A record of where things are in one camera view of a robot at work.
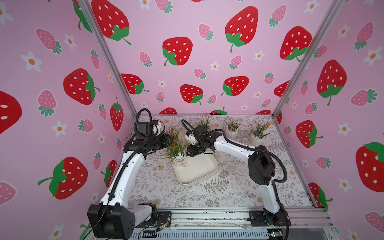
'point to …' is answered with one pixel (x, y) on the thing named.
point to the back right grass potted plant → (258, 133)
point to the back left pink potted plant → (206, 123)
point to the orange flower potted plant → (175, 152)
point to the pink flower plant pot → (174, 134)
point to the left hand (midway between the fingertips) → (171, 139)
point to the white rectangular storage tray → (196, 167)
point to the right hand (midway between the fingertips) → (185, 156)
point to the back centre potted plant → (232, 128)
